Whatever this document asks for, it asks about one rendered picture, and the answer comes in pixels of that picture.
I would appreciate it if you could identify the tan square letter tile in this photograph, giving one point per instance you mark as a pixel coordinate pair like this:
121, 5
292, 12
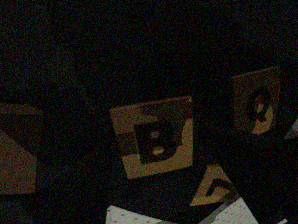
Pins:
254, 100

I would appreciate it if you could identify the brown square letter tile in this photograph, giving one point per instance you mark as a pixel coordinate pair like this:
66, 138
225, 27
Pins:
214, 186

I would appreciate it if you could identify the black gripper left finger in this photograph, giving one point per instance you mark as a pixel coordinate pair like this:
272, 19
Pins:
79, 196

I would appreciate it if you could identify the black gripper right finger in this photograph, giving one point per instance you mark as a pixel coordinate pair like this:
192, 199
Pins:
263, 169

